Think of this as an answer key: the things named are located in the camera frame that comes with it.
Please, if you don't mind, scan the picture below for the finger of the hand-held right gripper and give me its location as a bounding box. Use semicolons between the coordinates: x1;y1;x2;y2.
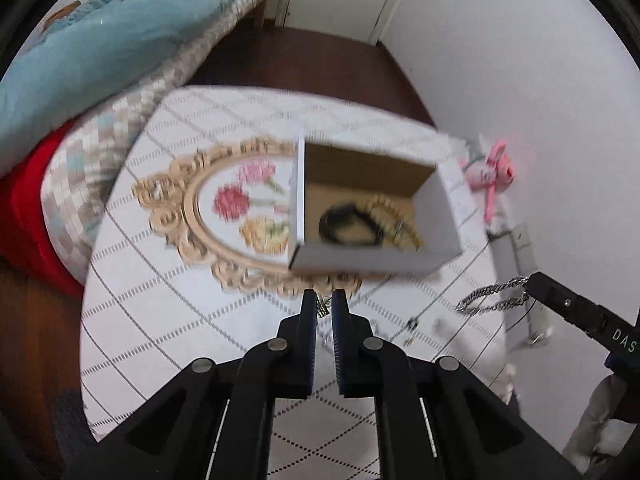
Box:
526;272;640;357

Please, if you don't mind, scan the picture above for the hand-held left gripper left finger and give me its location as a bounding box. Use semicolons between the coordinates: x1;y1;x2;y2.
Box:
60;289;319;480

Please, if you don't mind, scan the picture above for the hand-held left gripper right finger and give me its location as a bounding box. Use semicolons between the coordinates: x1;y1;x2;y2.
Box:
331;287;584;480

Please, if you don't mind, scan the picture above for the silver chain bracelet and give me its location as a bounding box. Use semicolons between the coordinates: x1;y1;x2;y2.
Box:
456;276;532;317

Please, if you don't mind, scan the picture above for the cardboard box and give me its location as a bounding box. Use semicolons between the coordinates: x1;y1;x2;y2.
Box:
287;127;465;279

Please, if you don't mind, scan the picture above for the beige cloth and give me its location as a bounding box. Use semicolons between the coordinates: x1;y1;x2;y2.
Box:
561;374;640;473

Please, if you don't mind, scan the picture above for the pink plush toy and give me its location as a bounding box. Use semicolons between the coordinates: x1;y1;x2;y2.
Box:
462;134;518;225

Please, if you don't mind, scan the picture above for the red cloth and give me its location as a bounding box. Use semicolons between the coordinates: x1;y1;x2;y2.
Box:
0;122;86;301

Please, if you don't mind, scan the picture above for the light blue blanket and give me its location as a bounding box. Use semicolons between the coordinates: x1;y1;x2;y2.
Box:
0;0;291;178

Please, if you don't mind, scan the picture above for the black bracelet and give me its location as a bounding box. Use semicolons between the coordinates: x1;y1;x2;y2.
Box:
318;201;386;248

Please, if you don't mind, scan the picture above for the beige bead bracelet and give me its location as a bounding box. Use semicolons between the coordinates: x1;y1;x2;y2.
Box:
364;194;425;252

